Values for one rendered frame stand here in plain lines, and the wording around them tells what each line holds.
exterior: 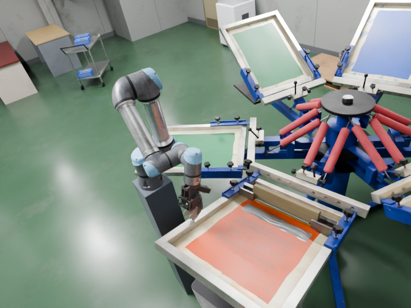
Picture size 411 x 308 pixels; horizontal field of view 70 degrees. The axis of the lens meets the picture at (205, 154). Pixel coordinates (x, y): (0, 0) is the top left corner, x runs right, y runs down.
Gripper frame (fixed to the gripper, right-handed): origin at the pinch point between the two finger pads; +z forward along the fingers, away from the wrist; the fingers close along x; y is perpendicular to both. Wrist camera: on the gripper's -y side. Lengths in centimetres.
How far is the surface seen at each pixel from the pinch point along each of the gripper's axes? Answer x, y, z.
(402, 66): 41, -190, -57
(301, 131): 8, -96, -20
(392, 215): 71, -58, -6
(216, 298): 19.4, 4.3, 35.3
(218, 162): -38, -69, 10
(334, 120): 21, -116, -26
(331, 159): 33, -83, -13
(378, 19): 10, -216, -89
